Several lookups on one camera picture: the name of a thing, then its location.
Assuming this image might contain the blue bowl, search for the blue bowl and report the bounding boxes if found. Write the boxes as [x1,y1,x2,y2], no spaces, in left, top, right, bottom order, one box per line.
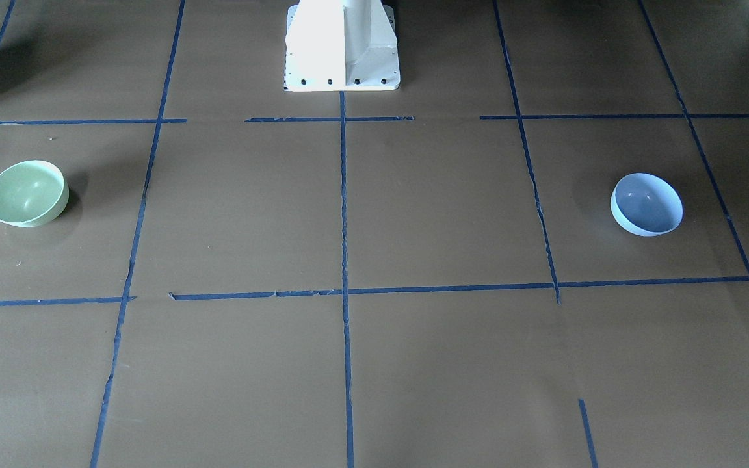
[610,173,684,237]

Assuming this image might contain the green bowl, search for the green bowl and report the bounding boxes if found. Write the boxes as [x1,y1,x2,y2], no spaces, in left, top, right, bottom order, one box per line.
[0,160,70,228]

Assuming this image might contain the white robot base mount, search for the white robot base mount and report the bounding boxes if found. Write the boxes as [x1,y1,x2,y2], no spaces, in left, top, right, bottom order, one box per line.
[283,1,401,92]

